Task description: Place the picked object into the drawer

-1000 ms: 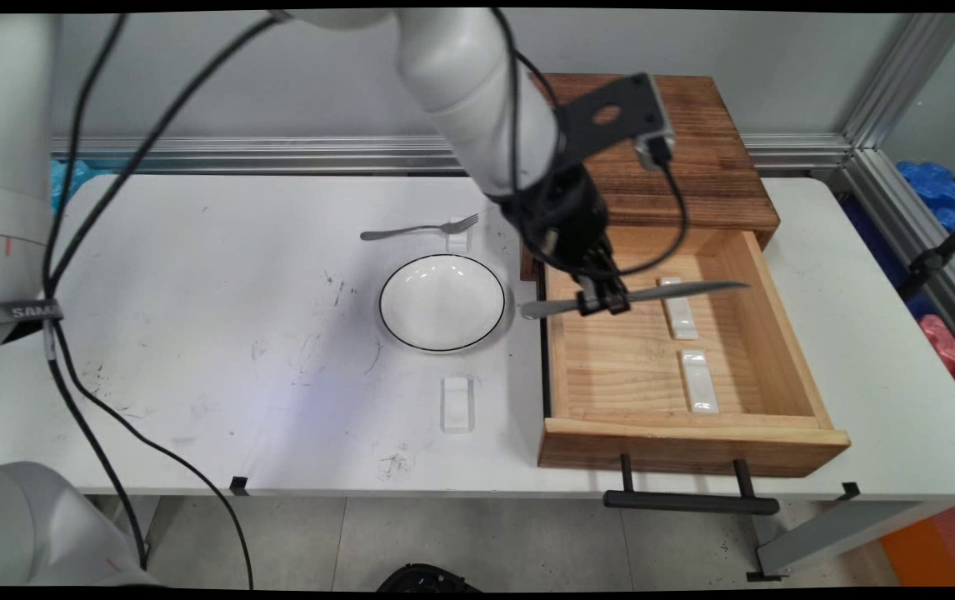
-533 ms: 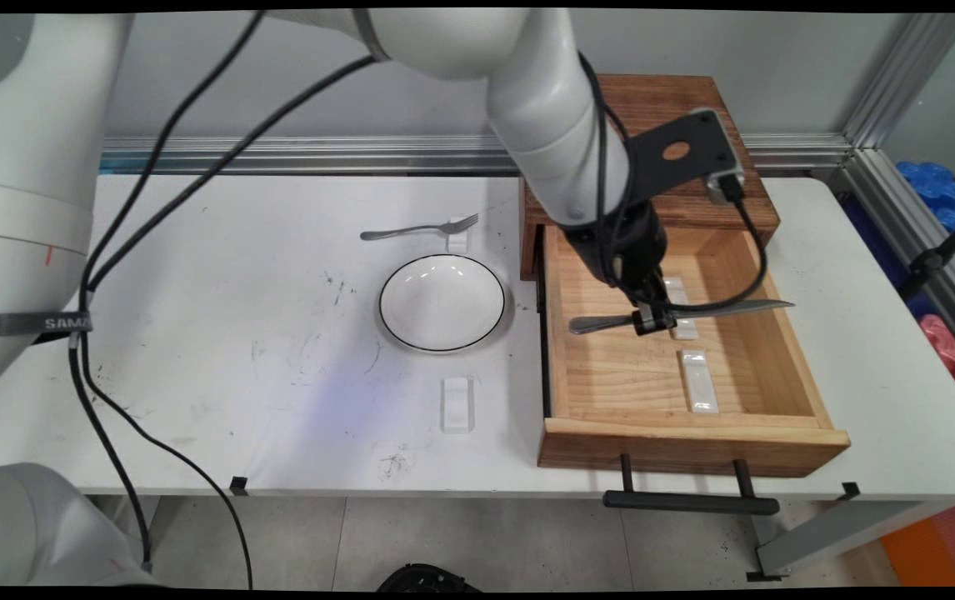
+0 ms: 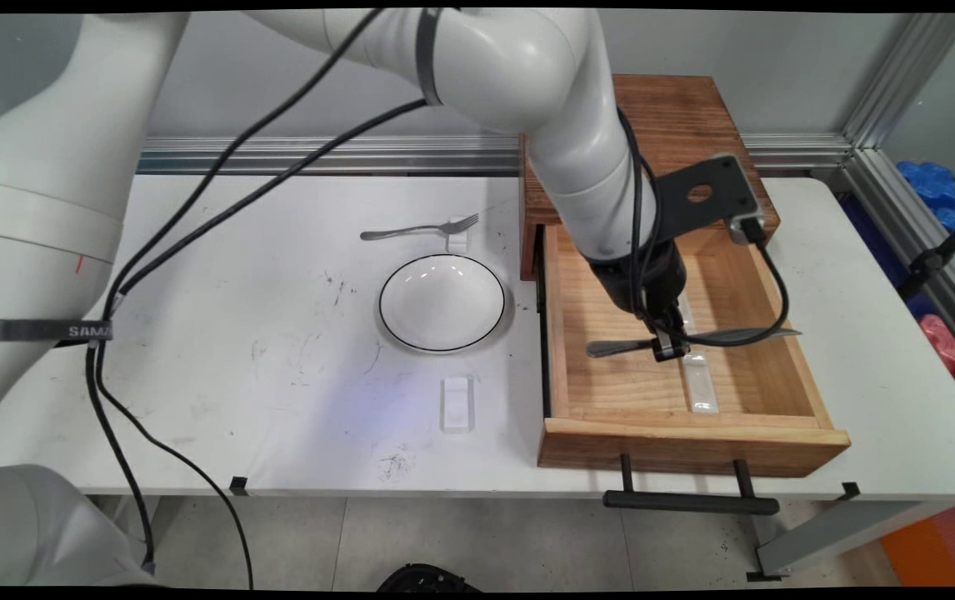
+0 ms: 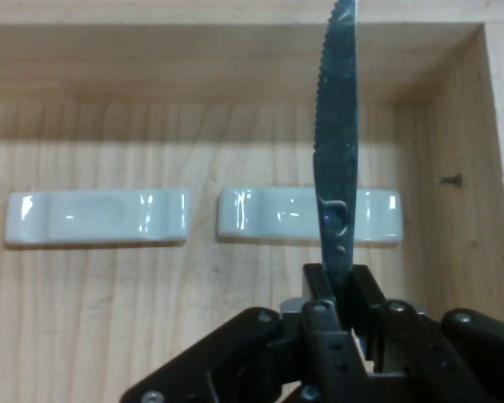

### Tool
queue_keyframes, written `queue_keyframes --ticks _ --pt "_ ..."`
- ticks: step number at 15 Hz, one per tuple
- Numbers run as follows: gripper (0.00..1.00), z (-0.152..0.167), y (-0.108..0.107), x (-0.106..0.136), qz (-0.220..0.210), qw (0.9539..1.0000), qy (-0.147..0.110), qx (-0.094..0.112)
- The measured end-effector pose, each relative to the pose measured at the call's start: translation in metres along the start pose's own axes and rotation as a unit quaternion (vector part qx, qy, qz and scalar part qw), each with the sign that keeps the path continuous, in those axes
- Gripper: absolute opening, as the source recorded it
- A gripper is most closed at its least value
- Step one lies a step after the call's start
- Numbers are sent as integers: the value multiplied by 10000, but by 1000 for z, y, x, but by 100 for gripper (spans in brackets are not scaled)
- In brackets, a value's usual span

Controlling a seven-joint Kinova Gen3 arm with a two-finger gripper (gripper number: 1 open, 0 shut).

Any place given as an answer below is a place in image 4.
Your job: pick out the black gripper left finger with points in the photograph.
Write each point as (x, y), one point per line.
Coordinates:
(327, 344)

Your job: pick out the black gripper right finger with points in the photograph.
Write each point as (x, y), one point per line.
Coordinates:
(424, 357)

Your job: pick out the steel serrated table knife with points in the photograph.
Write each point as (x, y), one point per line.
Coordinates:
(338, 126)

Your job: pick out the white ceramic cutlery rest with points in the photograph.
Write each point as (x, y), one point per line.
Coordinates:
(96, 218)
(273, 216)

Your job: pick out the light wooden drawer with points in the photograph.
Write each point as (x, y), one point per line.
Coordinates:
(109, 315)

